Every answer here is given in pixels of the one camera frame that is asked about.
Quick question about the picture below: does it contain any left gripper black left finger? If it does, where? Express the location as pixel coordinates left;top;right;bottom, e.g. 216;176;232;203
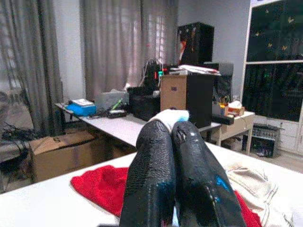
119;120;178;227

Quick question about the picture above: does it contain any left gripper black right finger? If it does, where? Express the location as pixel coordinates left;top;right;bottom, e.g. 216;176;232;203
170;120;247;227

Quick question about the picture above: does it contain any white sock with blue tip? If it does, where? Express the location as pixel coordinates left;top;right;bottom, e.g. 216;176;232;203
149;109;190;132

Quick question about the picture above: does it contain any beige garment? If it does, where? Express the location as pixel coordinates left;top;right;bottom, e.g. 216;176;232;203
226;165;280;227

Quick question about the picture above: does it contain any red jersey with white print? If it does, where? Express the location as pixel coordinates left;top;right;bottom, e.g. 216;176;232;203
70;165;263;227

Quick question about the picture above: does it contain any long white table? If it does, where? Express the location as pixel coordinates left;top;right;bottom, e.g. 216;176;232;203
54;103;222;148

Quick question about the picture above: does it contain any small beige desk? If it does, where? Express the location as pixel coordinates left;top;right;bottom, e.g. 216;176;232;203
219;111;256;154

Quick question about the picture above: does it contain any black crate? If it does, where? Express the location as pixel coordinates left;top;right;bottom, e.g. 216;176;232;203
127;87;161;121

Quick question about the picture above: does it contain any orange and white tissue box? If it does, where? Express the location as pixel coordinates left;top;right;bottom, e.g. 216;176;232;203
227;101;246;116

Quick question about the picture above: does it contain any grey audio equipment rack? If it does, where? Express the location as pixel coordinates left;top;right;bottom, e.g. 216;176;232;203
250;124;281;158

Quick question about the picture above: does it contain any brown and black speaker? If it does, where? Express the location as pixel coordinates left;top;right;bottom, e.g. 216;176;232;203
160;74;214;129

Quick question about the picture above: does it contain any clear plastic box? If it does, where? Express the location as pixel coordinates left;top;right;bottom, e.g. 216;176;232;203
94;91;130;111

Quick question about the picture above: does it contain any brown cardboard box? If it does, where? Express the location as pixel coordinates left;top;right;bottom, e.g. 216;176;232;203
29;131;105;183

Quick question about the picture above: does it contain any blue and white box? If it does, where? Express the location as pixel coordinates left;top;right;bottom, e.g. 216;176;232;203
65;98;97;116

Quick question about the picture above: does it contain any stack of papers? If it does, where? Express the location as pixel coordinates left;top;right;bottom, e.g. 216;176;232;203
169;64;222;76

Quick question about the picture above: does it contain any grey sheer curtain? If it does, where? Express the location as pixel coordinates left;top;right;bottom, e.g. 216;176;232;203
0;0;62;138
80;0;179;100

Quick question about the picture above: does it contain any tall black cabinet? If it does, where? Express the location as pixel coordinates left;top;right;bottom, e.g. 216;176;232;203
177;22;215;66

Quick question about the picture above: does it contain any black device with wires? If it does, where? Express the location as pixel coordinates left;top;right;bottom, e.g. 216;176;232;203
142;59;166;92

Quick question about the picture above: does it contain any white table black frame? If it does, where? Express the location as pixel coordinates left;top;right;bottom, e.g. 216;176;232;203
0;141;303;227

